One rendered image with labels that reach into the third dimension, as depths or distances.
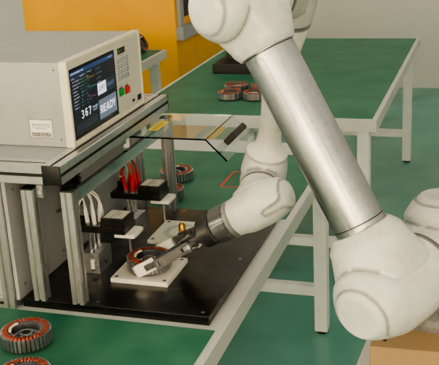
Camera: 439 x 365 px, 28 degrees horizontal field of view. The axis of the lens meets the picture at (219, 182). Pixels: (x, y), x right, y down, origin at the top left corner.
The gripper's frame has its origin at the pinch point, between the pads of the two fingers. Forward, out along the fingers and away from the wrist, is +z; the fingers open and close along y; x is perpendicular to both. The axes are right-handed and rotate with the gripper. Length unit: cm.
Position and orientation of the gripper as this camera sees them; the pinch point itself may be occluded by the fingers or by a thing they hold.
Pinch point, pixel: (150, 259)
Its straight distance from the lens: 221.1
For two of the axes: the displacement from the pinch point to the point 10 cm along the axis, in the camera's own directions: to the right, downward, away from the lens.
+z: -8.1, 4.2, 4.2
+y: 3.0, -3.2, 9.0
